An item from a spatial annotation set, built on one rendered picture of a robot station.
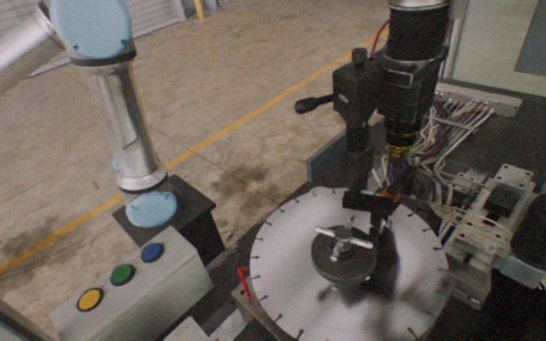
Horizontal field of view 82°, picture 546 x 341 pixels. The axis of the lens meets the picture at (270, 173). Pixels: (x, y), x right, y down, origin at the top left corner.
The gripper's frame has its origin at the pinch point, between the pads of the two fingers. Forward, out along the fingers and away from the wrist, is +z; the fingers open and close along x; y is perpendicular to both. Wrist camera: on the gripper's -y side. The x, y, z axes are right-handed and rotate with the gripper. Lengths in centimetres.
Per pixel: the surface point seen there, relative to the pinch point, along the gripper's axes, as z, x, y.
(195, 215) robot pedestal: 16, -30, -37
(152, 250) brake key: 0.3, -5.7, -39.6
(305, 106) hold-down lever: -30, -6, -75
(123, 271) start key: 0.3, -0.6, -35.3
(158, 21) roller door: 77, -571, 214
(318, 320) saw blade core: -4, 10, -75
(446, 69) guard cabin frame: 13, -108, -131
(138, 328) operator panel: 9.5, 7.0, -37.9
